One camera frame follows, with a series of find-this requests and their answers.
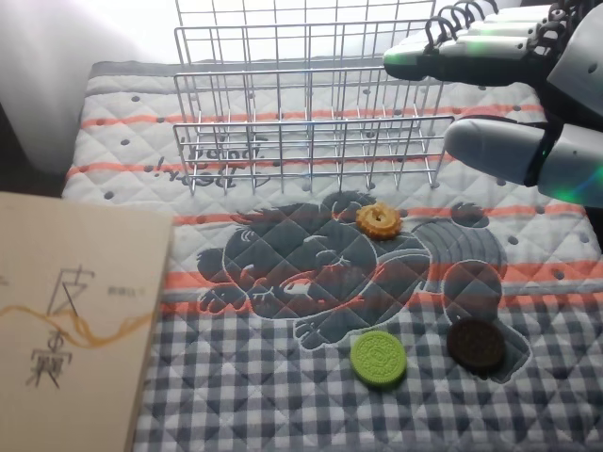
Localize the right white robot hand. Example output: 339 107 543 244
382 0 603 208

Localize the beige paperback book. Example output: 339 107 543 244
0 190 176 452

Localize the yellow flower-shaped toy cookie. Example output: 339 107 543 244
355 202 404 242

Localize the brown round toy cookie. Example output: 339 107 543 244
446 315 508 376

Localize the green round toy cookie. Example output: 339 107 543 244
349 330 408 390

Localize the grey quilt with bear print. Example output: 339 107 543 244
62 49 603 452

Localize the silver wire rack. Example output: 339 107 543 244
172 0 456 197

